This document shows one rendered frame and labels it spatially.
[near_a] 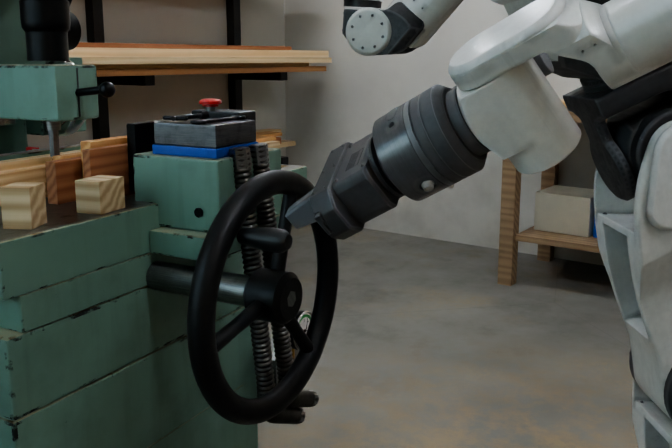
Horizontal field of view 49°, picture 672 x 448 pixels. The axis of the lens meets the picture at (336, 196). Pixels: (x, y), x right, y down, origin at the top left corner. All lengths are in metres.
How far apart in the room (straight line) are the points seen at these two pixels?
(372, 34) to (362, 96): 3.45
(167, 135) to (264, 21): 3.98
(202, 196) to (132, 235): 0.10
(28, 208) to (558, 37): 0.55
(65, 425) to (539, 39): 0.64
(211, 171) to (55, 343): 0.26
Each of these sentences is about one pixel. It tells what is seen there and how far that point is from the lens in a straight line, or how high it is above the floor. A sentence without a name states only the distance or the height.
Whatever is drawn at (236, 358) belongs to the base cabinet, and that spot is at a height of 0.64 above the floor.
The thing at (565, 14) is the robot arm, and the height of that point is 1.11.
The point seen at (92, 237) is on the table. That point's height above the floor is 0.88.
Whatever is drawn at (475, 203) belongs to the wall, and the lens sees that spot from 4.37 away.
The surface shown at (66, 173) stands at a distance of 0.98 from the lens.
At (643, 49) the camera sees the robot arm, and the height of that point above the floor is 1.08.
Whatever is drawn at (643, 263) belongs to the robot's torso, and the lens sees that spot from 1.06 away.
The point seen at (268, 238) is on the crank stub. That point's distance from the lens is 0.74.
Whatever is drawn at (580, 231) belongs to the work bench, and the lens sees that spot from 3.69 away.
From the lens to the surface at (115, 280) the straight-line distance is 0.91.
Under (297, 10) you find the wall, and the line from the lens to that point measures 4.99.
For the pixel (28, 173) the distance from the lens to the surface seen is 1.01.
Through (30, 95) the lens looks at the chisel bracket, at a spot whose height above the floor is 1.03.
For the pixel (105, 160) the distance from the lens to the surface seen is 0.98.
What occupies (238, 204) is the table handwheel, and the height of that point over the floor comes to 0.93.
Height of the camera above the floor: 1.08
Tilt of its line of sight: 11 degrees down
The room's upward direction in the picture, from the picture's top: straight up
